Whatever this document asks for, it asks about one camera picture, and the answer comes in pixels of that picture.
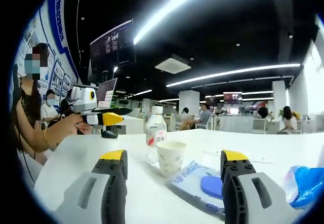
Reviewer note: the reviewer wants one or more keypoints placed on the long ceiling light strip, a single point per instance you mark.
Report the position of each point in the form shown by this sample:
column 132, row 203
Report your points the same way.
column 172, row 8
column 233, row 72

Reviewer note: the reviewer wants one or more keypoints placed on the green potted plant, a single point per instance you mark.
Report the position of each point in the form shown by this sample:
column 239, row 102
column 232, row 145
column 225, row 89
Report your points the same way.
column 281, row 113

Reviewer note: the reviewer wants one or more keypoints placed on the hanging dark display screen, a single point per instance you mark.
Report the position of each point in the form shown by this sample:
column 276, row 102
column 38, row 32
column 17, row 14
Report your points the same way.
column 114, row 49

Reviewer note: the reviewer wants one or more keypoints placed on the open grey laptop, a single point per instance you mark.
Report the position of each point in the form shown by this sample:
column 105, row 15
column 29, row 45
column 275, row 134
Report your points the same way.
column 107, row 92

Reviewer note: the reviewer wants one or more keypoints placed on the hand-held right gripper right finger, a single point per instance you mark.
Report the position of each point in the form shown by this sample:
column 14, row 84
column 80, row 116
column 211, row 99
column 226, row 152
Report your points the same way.
column 248, row 198

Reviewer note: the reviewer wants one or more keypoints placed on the white office chair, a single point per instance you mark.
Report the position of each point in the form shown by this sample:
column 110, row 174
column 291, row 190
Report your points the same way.
column 260, row 126

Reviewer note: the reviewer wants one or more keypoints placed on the blue tissue pack item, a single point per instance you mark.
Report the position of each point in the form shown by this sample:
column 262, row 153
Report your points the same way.
column 306, row 183

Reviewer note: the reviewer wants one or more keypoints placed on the black computer mouse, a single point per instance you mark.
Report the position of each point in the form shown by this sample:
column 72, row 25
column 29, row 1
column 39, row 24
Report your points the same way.
column 109, row 134

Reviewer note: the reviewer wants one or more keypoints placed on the clear plastic bottle item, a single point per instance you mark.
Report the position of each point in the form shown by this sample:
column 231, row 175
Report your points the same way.
column 155, row 130

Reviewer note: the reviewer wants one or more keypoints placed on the white desk partition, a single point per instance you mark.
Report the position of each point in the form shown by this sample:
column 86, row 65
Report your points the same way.
column 236, row 124

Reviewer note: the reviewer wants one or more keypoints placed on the person's left hand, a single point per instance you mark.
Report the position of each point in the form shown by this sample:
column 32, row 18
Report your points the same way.
column 76, row 124

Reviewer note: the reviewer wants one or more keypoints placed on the person's upper body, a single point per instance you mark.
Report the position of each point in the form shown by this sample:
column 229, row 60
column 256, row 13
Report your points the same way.
column 27, row 102

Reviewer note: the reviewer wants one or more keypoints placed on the white table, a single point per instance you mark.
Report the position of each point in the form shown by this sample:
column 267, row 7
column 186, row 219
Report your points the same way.
column 141, row 196

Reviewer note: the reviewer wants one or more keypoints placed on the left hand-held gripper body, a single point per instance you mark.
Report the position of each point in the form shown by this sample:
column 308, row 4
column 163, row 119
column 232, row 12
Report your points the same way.
column 82, row 99

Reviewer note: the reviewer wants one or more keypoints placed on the blue white packet item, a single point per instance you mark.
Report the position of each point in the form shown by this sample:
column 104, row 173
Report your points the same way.
column 187, row 183

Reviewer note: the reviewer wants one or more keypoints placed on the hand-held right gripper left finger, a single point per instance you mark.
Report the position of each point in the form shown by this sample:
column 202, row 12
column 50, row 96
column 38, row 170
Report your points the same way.
column 101, row 196

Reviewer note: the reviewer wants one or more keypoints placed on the distant wall television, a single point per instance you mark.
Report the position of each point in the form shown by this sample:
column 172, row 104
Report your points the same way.
column 233, row 97

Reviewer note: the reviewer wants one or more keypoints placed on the ceiling air conditioner unit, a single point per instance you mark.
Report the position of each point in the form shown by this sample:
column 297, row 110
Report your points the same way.
column 172, row 65

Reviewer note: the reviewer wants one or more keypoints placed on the white paper cup item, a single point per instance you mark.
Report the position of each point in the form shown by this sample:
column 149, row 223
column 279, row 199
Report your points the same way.
column 170, row 158

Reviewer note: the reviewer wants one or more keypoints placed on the blue white wall poster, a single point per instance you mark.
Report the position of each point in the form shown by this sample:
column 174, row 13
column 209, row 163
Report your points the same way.
column 58, row 31

